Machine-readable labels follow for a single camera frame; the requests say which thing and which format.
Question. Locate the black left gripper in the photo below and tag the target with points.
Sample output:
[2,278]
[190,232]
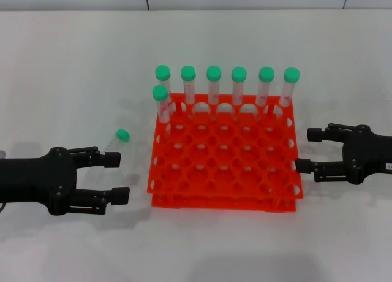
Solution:
[33,181]

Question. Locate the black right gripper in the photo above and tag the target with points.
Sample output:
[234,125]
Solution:
[367,154]

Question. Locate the clear green-capped test tube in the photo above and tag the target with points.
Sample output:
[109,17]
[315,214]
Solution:
[122,134]

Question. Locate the green-capped test tube red print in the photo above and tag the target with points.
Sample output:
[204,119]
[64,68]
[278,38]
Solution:
[239,73]
[162,72]
[160,92]
[188,73]
[291,74]
[213,73]
[266,74]

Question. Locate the orange test tube rack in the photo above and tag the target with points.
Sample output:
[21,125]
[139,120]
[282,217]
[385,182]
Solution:
[220,207]

